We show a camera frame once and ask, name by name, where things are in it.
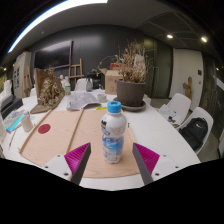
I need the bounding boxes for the brown wooden sculpture on base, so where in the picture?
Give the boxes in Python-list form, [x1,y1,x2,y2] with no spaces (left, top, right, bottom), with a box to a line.
[29,67,66,115]

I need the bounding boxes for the black backpack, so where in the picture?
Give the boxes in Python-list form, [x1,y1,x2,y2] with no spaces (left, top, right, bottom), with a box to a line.
[178,116,209,152]

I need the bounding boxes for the potted dried plant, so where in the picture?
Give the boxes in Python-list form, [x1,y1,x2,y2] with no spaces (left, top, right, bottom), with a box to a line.
[112,40,151,113]

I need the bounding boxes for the small white cup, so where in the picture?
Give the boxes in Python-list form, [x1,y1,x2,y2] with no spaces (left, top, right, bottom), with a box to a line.
[96,93,108,103]

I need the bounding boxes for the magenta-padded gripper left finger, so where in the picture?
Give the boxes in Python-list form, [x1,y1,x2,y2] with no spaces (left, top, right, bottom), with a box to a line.
[41,142,92,186]

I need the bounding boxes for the red box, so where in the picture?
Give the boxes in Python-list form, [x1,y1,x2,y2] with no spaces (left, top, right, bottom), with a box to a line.
[109,62,123,70]

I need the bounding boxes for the small wooden easel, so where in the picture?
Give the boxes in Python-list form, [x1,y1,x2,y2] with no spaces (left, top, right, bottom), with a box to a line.
[68,58,85,88]

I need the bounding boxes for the blue-capped white drink bottle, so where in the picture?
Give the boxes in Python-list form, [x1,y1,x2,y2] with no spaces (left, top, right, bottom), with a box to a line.
[100,100,128,165]

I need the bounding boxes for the black flat box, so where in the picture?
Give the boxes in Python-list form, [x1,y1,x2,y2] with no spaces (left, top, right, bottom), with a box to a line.
[0,94,16,111]
[1,97,25,120]

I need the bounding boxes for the dark glass bottle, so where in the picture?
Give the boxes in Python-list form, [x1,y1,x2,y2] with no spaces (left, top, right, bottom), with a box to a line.
[85,77,94,93]

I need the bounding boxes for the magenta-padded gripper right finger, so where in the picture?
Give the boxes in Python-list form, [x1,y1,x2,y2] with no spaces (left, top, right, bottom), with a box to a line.
[131,142,184,186]

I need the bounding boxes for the black wall screen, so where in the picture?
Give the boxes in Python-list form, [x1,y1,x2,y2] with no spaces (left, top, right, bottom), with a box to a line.
[33,39,74,70]

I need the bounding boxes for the brown cardboard box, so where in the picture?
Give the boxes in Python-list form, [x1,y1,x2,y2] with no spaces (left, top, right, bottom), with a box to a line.
[99,67,124,96]

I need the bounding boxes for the ceiling spotlights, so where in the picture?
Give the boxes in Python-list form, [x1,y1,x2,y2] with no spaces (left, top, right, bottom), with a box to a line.
[1,33,221,73]

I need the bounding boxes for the white plastic chair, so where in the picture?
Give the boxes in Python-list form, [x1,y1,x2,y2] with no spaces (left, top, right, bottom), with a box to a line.
[165,92,192,126]
[74,77,88,92]
[178,106,215,155]

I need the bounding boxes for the wooden figure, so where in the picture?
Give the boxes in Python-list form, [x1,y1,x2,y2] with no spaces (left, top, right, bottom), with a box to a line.
[182,76,194,100]

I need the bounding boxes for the grey printed newspaper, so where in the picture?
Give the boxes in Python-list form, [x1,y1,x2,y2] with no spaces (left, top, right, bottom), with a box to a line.
[65,90,102,111]

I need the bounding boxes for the green labelled bottle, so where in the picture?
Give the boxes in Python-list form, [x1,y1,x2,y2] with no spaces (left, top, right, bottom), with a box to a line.
[64,80,72,97]

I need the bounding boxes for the flat round red coaster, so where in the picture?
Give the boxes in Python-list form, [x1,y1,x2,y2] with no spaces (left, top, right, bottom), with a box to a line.
[37,123,52,135]

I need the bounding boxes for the long ceiling light panel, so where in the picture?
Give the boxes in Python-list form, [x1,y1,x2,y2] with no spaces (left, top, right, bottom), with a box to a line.
[7,0,109,54]

